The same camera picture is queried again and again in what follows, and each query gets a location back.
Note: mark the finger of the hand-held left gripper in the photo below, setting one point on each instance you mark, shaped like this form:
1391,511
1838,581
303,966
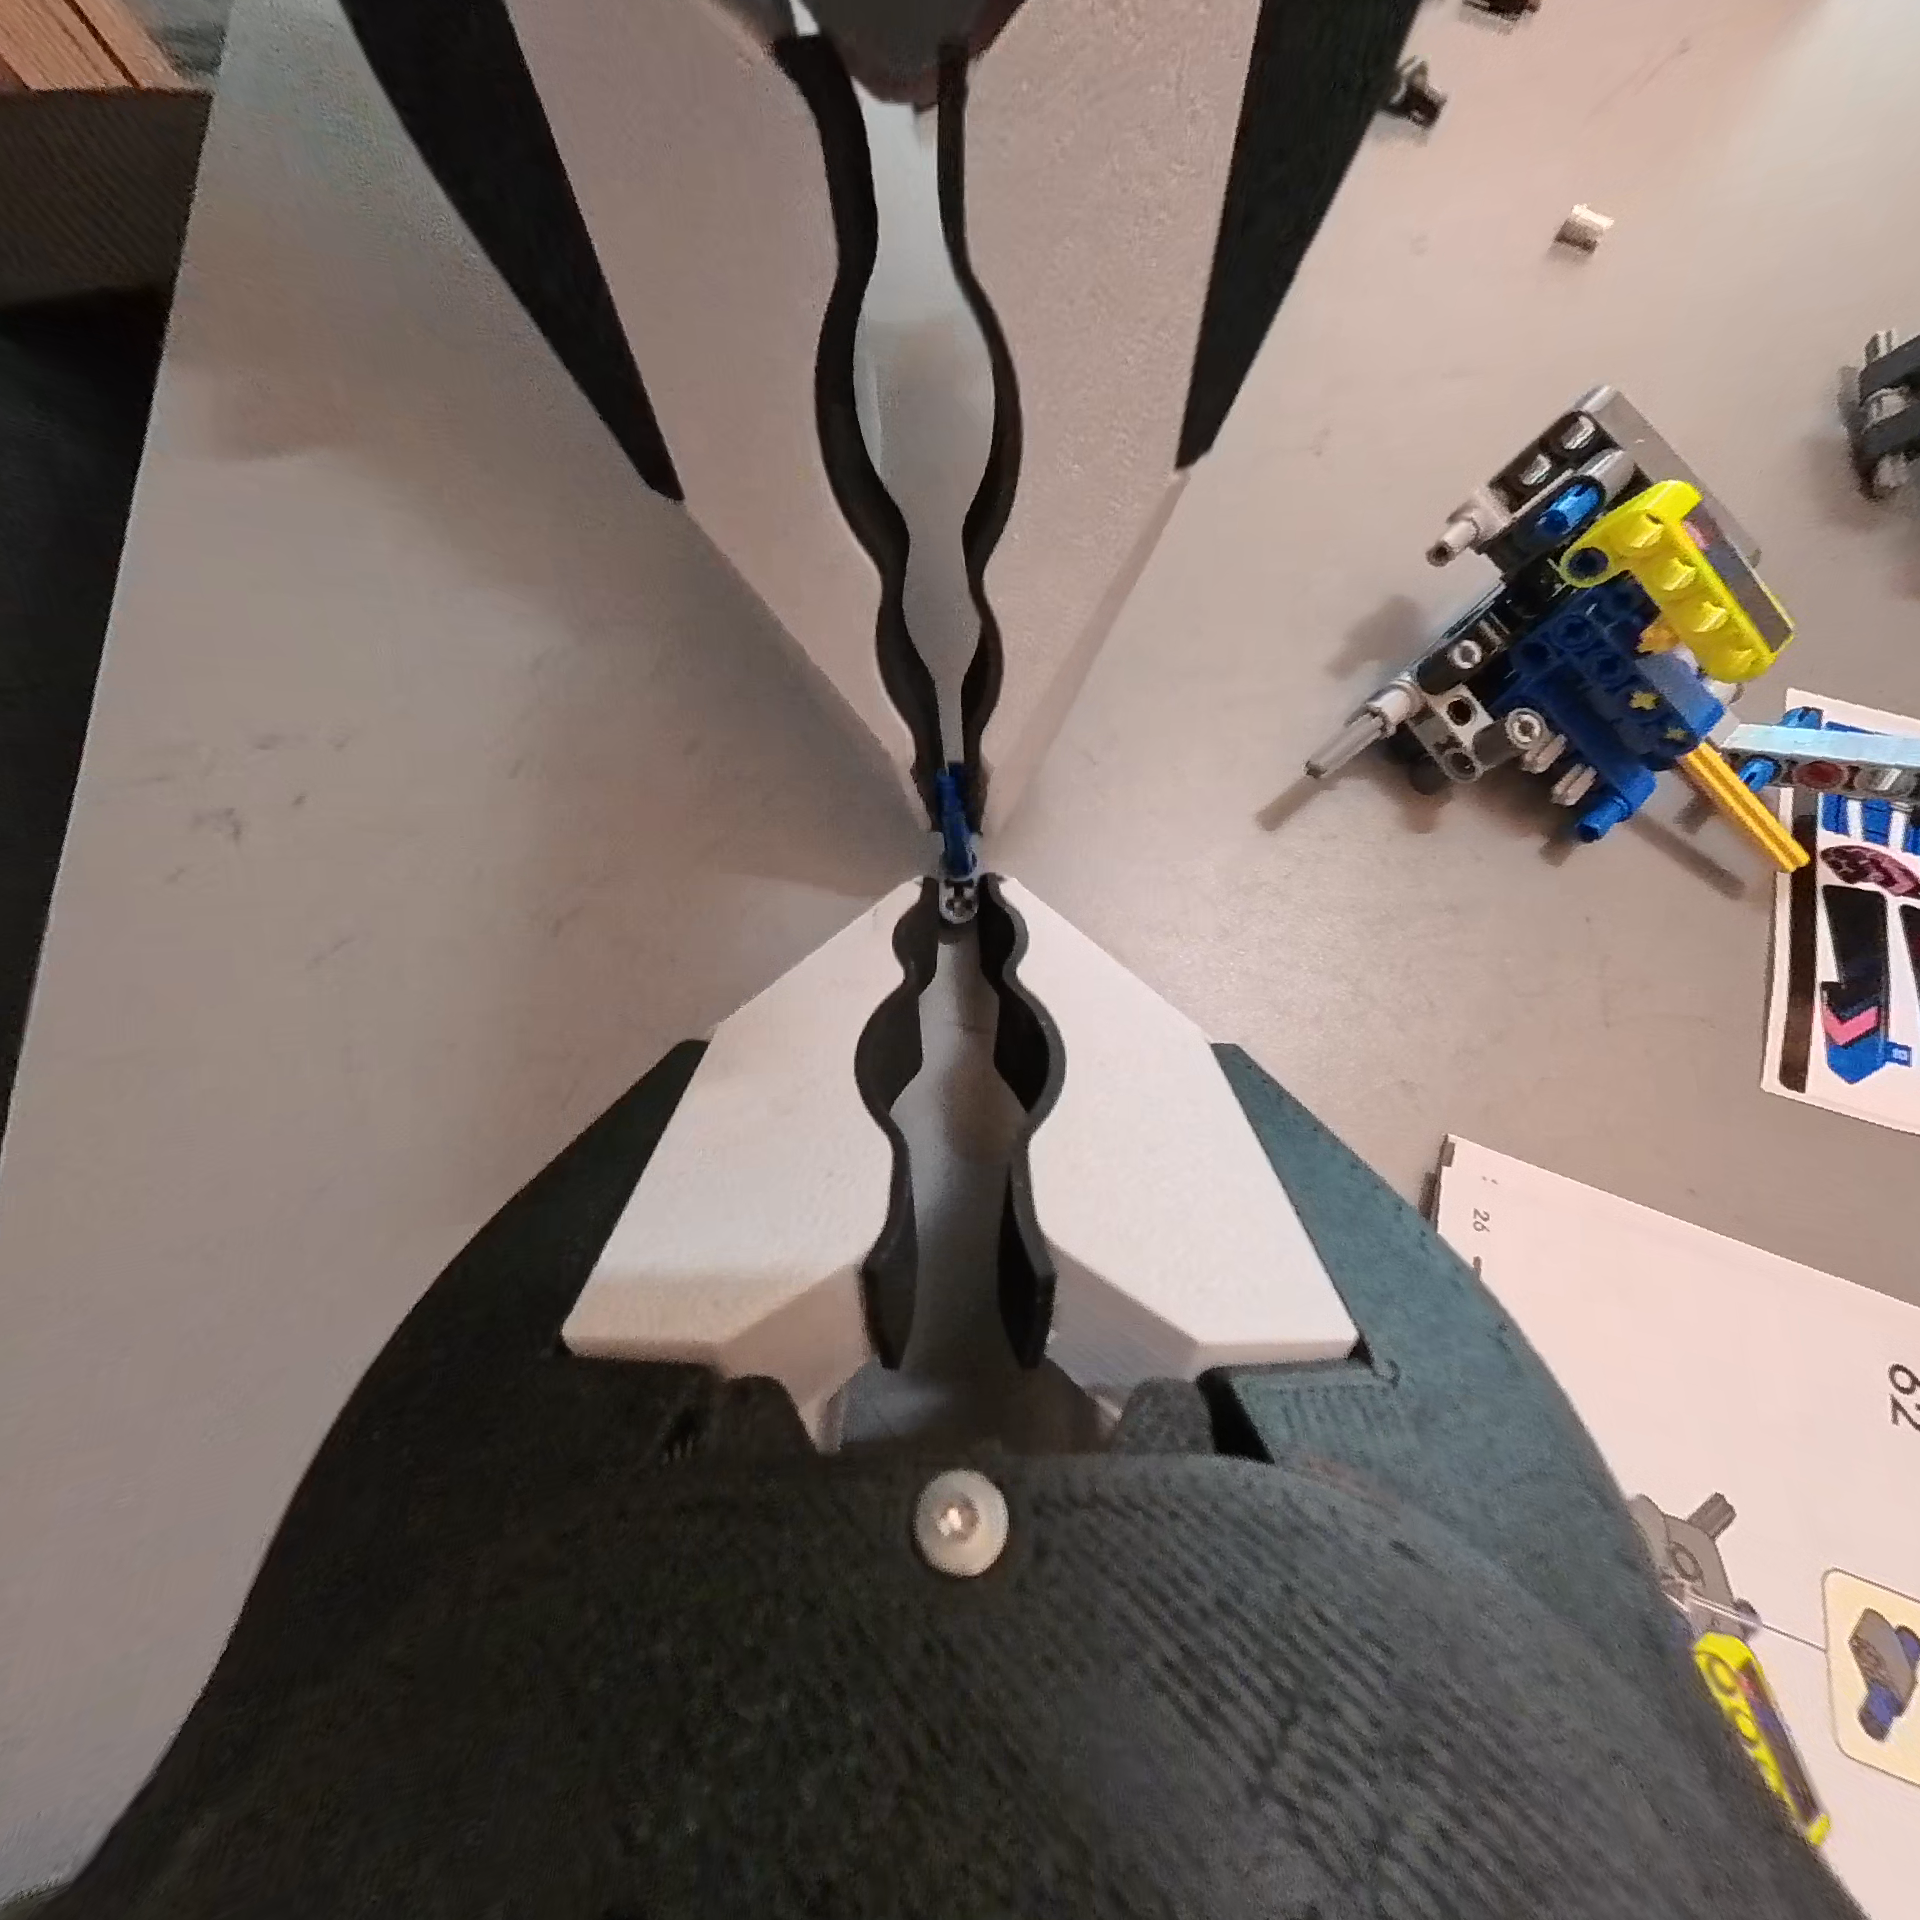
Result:
675,300
1108,300

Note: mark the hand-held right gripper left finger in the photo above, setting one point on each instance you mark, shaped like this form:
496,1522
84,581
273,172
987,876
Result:
720,1200

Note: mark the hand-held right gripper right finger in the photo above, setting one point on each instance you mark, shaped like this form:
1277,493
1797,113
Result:
1185,1200

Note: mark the grey lego connector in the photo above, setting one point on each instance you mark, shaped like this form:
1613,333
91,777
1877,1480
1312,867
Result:
957,899

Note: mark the blue lego pin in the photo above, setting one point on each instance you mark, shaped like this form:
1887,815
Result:
954,818

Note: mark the black lego piece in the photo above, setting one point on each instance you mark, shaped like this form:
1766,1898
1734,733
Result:
1409,92

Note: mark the small grey lego bush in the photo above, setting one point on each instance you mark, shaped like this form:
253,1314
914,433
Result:
1585,225

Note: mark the lego instruction booklet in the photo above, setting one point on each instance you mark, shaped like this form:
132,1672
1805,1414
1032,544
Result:
1697,1395

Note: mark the blue yellow lego assembly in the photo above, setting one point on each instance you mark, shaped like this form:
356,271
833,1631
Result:
1576,646

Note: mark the lego sticker sheet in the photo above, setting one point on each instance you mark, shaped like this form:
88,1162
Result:
1845,959

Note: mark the light blue lego beam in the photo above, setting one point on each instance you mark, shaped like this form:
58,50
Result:
1823,760

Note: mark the dark grey lego assembly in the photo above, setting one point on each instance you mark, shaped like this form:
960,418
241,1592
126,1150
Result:
1883,405

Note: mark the brown wooden panel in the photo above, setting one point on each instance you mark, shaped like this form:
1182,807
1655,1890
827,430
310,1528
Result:
91,42

